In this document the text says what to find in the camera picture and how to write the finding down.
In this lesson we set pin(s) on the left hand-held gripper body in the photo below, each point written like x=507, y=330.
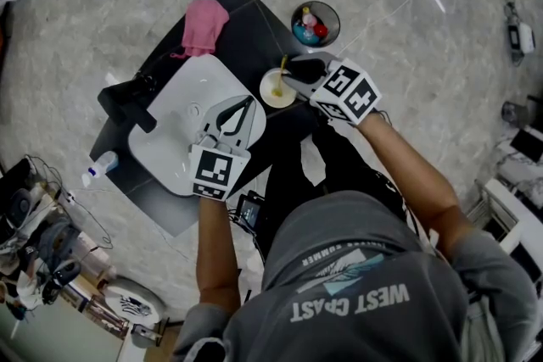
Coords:
x=212, y=171

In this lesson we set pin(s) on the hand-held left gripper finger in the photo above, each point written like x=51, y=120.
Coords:
x=227, y=109
x=242, y=118

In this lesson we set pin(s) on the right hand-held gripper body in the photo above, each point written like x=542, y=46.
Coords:
x=348, y=91

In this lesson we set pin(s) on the yellow spoon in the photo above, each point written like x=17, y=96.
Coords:
x=280, y=76

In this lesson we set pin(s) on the white cup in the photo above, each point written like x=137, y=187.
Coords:
x=269, y=91

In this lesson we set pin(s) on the person's right forearm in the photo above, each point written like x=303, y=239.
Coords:
x=415, y=178

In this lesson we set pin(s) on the person's left forearm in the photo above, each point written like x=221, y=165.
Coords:
x=218, y=250

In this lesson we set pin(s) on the blue plastic item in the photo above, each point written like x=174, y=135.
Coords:
x=303, y=34

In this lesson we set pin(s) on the red round toy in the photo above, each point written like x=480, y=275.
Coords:
x=320, y=30

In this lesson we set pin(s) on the white sink basin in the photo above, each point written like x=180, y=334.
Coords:
x=199, y=85

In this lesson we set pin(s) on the pink bottle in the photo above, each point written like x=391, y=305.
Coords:
x=308, y=17

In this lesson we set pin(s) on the black mesh waste bin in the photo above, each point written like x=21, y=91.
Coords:
x=328, y=15

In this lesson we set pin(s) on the black waist device with screen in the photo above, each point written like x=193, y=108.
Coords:
x=250, y=212

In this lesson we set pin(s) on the black trousers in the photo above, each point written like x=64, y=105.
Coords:
x=356, y=169

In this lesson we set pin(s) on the pink cloth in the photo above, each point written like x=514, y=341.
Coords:
x=203, y=25

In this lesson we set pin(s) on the black faucet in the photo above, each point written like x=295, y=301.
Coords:
x=125, y=101

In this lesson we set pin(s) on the clear plastic bottle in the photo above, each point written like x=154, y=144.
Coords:
x=104, y=163

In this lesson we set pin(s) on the white stool with striped print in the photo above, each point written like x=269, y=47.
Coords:
x=133, y=303

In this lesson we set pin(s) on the black headset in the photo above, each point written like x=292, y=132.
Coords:
x=63, y=273

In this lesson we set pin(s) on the white and black box device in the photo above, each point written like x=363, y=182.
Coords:
x=521, y=37

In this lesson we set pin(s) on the grey printed t-shirt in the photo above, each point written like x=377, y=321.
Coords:
x=360, y=288

